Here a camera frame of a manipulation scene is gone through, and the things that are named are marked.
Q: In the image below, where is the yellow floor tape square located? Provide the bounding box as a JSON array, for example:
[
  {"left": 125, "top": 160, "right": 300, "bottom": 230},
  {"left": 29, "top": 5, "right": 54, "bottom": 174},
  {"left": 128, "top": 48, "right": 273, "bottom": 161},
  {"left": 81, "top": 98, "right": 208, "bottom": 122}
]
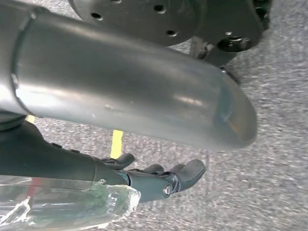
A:
[{"left": 25, "top": 115, "right": 124, "bottom": 159}]

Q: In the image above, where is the clear plastic wrap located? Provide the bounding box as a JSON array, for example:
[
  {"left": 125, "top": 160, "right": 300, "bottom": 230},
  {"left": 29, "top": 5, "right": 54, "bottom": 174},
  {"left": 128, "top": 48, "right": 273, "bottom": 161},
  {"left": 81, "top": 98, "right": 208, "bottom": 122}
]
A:
[{"left": 0, "top": 175, "right": 141, "bottom": 231}]

